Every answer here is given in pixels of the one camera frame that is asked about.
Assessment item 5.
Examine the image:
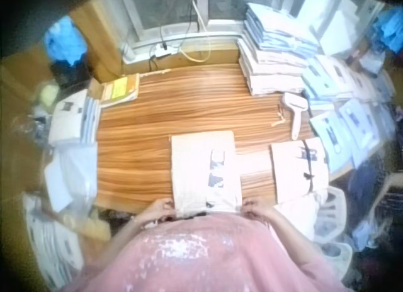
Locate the heap of clear plastic bags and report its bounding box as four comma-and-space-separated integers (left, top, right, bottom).
42, 145, 98, 225

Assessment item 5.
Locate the person's right hand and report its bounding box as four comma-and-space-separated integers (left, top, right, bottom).
241, 198, 278, 224

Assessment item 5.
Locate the tall stack of folded garments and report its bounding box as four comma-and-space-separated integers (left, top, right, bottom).
237, 2, 321, 96

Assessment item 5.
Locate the white packaged garment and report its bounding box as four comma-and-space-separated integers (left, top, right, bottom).
170, 130, 244, 218

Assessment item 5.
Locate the cream cable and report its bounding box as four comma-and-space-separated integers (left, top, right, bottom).
179, 0, 212, 63

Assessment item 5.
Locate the row of packaged garments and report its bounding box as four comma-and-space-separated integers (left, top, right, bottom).
302, 54, 396, 173

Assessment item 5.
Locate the stack of printed papers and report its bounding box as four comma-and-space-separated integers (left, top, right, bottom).
22, 194, 85, 288

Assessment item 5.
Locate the white power strip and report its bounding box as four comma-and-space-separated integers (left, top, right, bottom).
150, 42, 178, 58

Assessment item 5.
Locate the white lint roller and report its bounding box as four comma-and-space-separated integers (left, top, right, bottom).
281, 92, 309, 140

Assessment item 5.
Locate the yellow paper pad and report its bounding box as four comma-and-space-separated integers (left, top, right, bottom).
99, 74, 140, 108

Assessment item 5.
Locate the white plastic chair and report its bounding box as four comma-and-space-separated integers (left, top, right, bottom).
310, 184, 353, 274

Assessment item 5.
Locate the white folded garment black tie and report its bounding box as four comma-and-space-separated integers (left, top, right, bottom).
270, 137, 331, 205

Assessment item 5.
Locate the brown cardboard box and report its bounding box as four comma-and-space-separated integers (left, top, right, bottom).
69, 0, 139, 84

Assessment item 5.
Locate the blue cloth heap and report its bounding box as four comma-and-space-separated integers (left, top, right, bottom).
376, 7, 403, 52

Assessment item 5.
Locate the black cable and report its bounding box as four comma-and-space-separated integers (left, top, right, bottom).
147, 20, 193, 73

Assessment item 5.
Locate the small stack of packaged garments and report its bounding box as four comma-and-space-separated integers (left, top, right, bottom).
47, 89, 101, 145

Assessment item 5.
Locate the blue plastic bag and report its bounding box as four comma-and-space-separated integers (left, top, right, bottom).
43, 15, 88, 66

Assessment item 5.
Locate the white carton box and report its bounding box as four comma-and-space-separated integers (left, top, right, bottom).
317, 8, 363, 57

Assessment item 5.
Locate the person's left hand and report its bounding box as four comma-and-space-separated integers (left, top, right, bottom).
140, 198, 178, 225

